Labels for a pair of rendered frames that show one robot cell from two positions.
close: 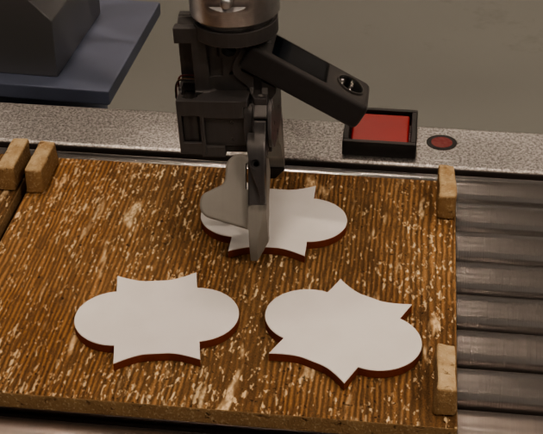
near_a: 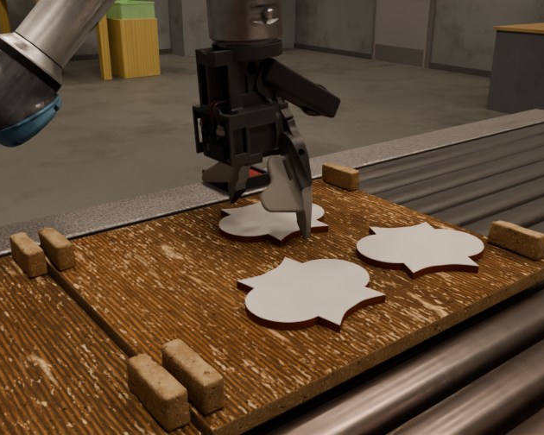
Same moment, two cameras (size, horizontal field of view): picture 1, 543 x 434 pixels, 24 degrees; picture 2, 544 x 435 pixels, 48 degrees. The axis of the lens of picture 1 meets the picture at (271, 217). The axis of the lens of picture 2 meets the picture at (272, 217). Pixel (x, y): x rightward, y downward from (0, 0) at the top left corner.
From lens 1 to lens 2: 0.77 m
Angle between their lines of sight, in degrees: 41
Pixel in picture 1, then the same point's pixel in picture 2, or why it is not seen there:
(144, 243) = (211, 261)
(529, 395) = not seen: hidden behind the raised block
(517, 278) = (420, 205)
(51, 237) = (132, 286)
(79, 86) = not seen: outside the picture
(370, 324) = (428, 236)
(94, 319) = (272, 308)
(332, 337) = (425, 250)
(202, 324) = (346, 277)
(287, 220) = (283, 215)
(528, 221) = (375, 186)
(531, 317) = (457, 217)
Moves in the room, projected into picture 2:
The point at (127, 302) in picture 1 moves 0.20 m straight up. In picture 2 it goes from (275, 290) to (275, 59)
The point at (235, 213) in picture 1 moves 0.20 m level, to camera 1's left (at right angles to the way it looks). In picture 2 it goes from (289, 201) to (120, 259)
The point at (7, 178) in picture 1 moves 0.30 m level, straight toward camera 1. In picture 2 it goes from (39, 262) to (319, 361)
